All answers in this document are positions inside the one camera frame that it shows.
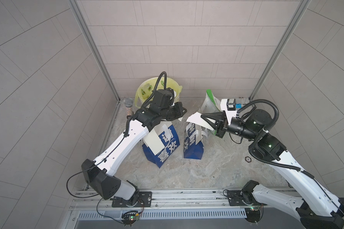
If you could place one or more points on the aluminium rail frame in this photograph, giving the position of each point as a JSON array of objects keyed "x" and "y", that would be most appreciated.
[{"x": 170, "y": 204}]

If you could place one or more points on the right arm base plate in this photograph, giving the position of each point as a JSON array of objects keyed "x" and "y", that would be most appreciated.
[{"x": 240, "y": 198}]

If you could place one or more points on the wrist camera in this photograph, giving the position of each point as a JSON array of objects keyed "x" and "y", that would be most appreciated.
[
  {"x": 164, "y": 97},
  {"x": 230, "y": 107}
]

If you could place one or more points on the circuit board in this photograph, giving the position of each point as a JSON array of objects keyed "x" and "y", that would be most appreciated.
[
  {"x": 130, "y": 217},
  {"x": 253, "y": 215}
]

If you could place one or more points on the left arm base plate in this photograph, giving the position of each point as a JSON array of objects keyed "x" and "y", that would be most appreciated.
[{"x": 140, "y": 199}]

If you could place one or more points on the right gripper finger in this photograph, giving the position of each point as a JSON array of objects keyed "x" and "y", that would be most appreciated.
[
  {"x": 209, "y": 123},
  {"x": 213, "y": 117}
]

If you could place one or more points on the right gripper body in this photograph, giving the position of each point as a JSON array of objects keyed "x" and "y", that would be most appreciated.
[{"x": 240, "y": 129}]

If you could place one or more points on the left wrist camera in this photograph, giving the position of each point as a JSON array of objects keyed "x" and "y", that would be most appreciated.
[{"x": 164, "y": 97}]

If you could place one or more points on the yellow-green bin liner bag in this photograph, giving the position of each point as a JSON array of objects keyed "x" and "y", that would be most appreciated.
[{"x": 146, "y": 88}]

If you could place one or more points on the left circuit board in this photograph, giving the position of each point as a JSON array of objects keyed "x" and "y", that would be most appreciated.
[{"x": 130, "y": 217}]

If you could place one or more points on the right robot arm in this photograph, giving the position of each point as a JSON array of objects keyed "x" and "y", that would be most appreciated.
[{"x": 315, "y": 208}]

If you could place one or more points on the right circuit board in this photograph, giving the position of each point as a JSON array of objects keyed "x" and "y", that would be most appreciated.
[{"x": 253, "y": 215}]

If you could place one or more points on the green white paper bag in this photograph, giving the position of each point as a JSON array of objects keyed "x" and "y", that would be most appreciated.
[{"x": 210, "y": 104}]

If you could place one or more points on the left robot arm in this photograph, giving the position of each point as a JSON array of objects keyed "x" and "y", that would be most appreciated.
[{"x": 148, "y": 124}]

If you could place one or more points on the white receipt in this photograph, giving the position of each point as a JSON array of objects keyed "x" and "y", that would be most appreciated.
[
  {"x": 153, "y": 142},
  {"x": 198, "y": 120}
]

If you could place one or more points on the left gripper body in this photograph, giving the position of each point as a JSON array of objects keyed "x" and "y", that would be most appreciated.
[{"x": 171, "y": 112}]

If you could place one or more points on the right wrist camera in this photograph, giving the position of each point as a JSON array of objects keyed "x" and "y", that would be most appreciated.
[{"x": 230, "y": 107}]

